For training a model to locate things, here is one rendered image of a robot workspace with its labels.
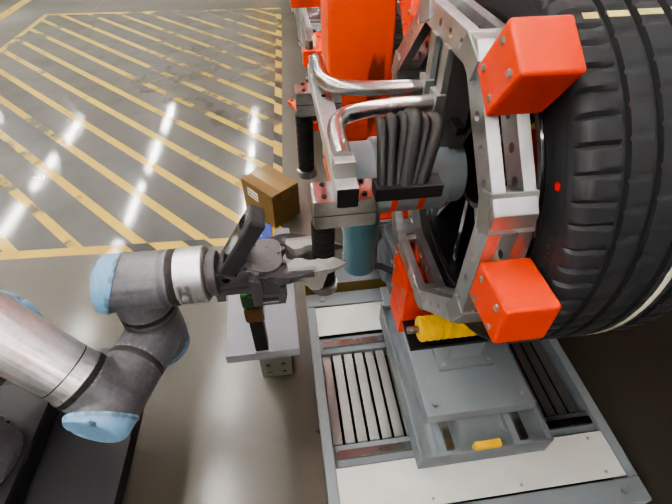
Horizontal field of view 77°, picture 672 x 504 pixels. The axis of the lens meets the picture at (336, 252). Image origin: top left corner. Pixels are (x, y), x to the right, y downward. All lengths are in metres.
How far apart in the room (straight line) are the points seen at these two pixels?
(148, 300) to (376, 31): 0.79
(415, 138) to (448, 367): 0.83
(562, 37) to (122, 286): 0.64
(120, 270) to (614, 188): 0.66
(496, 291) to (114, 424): 0.55
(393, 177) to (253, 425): 1.05
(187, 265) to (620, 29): 0.63
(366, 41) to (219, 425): 1.16
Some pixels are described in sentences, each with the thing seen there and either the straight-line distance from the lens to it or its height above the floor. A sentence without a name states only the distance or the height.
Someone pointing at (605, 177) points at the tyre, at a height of 1.02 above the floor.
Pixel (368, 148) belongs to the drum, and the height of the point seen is 0.91.
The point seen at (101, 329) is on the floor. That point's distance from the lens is 1.81.
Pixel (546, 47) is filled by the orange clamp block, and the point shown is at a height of 1.14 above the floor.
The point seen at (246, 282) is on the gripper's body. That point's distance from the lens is 0.69.
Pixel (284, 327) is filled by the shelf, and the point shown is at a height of 0.45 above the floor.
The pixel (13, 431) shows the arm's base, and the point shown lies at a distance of 1.22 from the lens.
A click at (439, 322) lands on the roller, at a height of 0.54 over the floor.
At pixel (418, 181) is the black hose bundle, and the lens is 0.56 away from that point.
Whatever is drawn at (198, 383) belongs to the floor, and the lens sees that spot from 1.55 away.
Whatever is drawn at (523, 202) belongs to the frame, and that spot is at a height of 0.97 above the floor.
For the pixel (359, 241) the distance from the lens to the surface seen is 1.01.
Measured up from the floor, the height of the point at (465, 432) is 0.15.
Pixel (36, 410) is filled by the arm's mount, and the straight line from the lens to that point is 1.26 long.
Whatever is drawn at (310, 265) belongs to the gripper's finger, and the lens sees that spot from 0.65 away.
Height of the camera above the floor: 1.30
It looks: 45 degrees down
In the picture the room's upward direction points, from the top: straight up
